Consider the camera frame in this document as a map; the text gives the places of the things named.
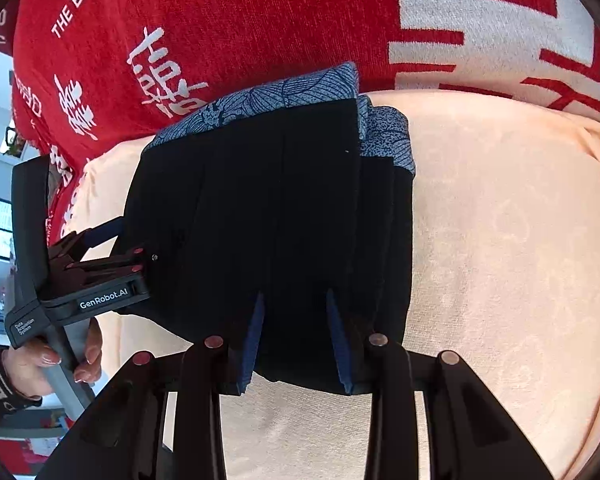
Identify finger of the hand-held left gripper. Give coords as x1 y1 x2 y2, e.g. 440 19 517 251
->
66 245 157 286
49 217 129 263

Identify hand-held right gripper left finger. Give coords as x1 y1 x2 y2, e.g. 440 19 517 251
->
35 291 267 480

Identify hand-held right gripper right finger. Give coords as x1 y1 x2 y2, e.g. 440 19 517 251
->
325 287 556 480

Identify dark navy pants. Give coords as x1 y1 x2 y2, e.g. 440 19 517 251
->
121 96 414 397

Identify person's left forearm patterned sleeve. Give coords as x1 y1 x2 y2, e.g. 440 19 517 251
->
0 344 44 436

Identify person's left hand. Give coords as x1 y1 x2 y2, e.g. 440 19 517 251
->
2 316 104 402

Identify cream blanket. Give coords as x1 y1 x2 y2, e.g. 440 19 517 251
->
79 89 600 480

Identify dark red printed cloth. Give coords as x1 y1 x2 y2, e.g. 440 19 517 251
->
0 5 21 54

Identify blue leaf print cloth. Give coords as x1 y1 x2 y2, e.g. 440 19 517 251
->
144 61 419 179

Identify red printed blanket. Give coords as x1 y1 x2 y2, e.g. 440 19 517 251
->
9 0 600 257

